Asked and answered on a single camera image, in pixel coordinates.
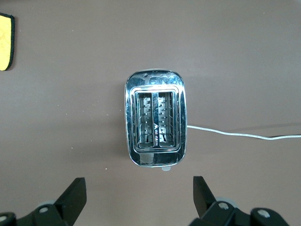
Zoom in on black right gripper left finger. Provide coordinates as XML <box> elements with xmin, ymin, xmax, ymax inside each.
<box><xmin>0</xmin><ymin>178</ymin><xmax>87</xmax><ymax>226</ymax></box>

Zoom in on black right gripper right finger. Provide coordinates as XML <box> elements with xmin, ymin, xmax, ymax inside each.
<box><xmin>188</xmin><ymin>176</ymin><xmax>290</xmax><ymax>226</ymax></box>

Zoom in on chrome and beige toaster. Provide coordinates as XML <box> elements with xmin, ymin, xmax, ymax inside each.
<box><xmin>124</xmin><ymin>68</ymin><xmax>188</xmax><ymax>171</ymax></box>

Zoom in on brown table cover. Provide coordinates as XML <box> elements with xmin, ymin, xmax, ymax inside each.
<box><xmin>0</xmin><ymin>0</ymin><xmax>301</xmax><ymax>226</ymax></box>

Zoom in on yellow quilted oven mitt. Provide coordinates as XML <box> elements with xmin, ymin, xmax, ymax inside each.
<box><xmin>0</xmin><ymin>13</ymin><xmax>15</xmax><ymax>71</ymax></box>

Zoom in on white toaster power cable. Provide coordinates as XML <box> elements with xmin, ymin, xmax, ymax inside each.
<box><xmin>187</xmin><ymin>125</ymin><xmax>301</xmax><ymax>140</ymax></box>

